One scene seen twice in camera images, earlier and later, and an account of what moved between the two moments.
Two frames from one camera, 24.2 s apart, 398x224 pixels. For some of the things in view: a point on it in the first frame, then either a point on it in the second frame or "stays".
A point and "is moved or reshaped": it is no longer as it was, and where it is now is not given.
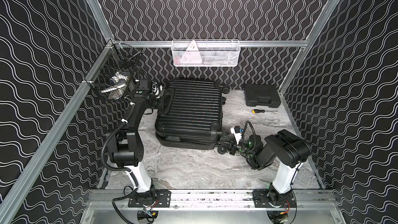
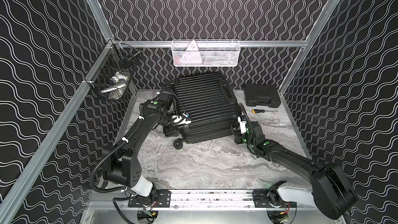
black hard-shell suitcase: (191, 114) is moved or reshaped
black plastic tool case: (259, 95) stays
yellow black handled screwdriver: (257, 111) stays
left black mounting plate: (155, 198) stays
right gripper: (231, 145) to (237, 131)
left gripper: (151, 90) to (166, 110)
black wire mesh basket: (111, 79) stays
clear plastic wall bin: (205, 53) stays
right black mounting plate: (261, 200) stays
